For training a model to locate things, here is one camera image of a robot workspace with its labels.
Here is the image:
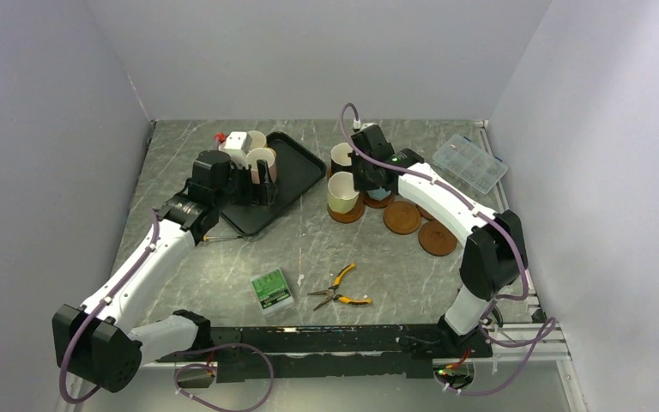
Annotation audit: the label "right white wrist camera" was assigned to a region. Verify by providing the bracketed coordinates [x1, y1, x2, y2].
[357, 122, 378, 132]

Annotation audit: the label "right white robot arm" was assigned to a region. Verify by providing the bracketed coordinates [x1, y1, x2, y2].
[328, 121, 530, 356]

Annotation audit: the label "green screw bit box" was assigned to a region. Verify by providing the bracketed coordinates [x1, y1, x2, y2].
[250, 268, 295, 317]

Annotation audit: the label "yellow mug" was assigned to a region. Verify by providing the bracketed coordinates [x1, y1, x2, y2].
[247, 130, 267, 151]

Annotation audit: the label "black plastic tray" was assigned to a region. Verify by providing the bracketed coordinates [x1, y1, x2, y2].
[221, 131, 326, 236]

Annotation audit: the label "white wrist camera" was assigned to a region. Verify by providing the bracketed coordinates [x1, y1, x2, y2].
[357, 122, 378, 132]
[214, 131, 251, 169]

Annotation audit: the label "black yellow screwdriver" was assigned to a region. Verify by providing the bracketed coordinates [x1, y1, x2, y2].
[202, 235, 245, 242]

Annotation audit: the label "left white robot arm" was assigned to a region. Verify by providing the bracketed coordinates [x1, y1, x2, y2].
[52, 150, 277, 404]

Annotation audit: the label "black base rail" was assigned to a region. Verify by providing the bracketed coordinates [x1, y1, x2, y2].
[159, 324, 493, 383]

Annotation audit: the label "pink mug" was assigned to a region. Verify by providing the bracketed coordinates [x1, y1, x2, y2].
[245, 147, 279, 186]

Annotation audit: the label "blue mug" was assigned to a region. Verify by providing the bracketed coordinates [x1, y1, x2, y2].
[380, 181, 398, 200]

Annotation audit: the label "brown wooden coaster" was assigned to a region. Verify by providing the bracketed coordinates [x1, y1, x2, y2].
[417, 206, 435, 221]
[418, 221, 458, 257]
[384, 201, 422, 235]
[326, 201, 366, 224]
[360, 192, 395, 209]

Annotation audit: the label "black mug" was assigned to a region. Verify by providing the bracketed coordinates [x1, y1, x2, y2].
[329, 142, 353, 176]

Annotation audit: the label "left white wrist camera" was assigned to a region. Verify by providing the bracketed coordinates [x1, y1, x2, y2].
[214, 131, 251, 169]

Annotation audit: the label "clear plastic organizer box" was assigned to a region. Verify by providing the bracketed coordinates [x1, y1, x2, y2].
[432, 134, 509, 194]

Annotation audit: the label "green mug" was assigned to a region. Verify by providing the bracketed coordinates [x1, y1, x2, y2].
[327, 172, 360, 214]

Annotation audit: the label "yellow handled pliers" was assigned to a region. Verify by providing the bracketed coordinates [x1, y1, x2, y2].
[307, 262, 374, 312]

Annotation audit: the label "black handled cutters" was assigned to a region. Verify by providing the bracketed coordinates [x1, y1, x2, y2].
[481, 302, 505, 327]

